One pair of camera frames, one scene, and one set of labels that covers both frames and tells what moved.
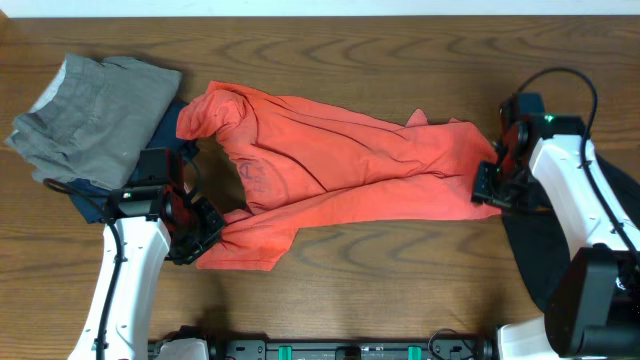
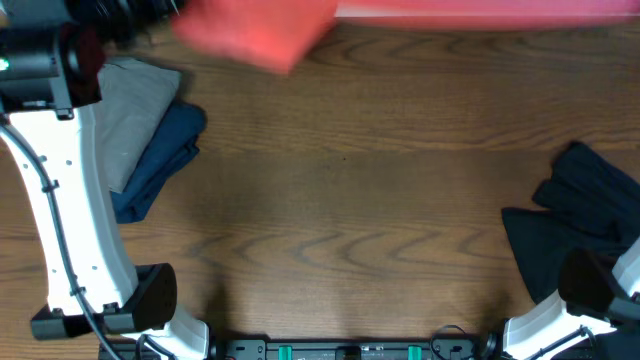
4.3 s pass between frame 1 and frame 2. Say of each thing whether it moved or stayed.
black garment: stayed
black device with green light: stayed
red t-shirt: moved
